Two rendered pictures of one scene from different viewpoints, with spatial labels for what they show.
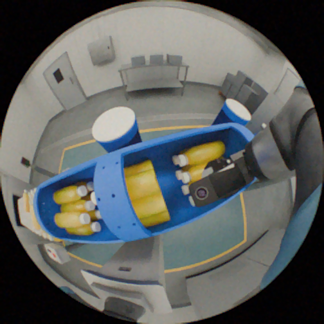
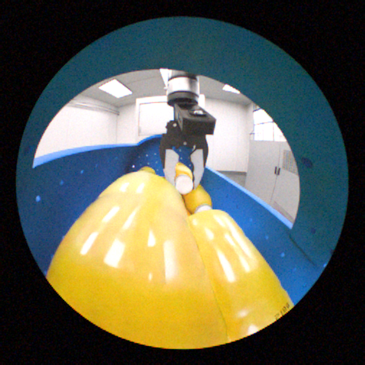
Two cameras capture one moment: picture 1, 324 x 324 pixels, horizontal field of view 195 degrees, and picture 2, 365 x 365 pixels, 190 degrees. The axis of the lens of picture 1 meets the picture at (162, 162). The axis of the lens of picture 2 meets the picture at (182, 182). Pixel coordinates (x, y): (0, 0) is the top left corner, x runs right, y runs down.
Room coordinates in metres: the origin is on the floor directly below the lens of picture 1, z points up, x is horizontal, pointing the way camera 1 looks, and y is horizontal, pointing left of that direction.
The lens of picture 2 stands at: (-0.01, 0.08, 1.20)
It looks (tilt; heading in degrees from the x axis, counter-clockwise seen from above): 19 degrees down; 282
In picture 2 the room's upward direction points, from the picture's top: straight up
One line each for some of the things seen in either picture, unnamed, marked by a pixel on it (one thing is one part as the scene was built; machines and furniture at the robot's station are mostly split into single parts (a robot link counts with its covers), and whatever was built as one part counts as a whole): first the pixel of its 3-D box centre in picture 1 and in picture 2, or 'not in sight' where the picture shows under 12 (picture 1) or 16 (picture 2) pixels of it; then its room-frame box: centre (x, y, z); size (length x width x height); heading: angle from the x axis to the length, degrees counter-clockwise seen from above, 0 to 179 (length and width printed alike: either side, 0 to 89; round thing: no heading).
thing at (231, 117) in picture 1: (218, 136); not in sight; (0.68, -0.67, 0.59); 0.28 x 0.28 x 0.88
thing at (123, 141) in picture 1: (131, 154); not in sight; (0.38, 0.30, 0.59); 0.28 x 0.28 x 0.88
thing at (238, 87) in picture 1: (242, 91); not in sight; (2.79, -2.43, 0.59); 1.20 x 0.80 x 1.19; 11
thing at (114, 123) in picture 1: (112, 121); not in sight; (0.38, 0.30, 1.03); 0.28 x 0.28 x 0.01
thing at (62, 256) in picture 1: (56, 252); not in sight; (-0.52, 0.66, 1.05); 0.20 x 0.10 x 0.10; 111
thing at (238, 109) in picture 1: (238, 108); not in sight; (0.68, -0.67, 1.03); 0.28 x 0.28 x 0.01
